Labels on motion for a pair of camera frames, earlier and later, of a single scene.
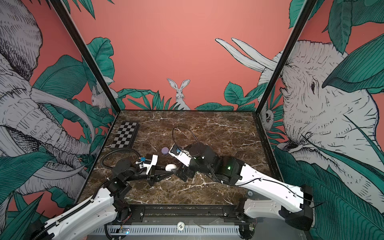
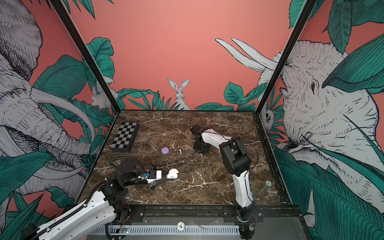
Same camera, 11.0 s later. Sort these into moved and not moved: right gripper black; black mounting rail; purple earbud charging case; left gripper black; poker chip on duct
Moved: left gripper black; right gripper black
Not moved: purple earbud charging case; poker chip on duct; black mounting rail
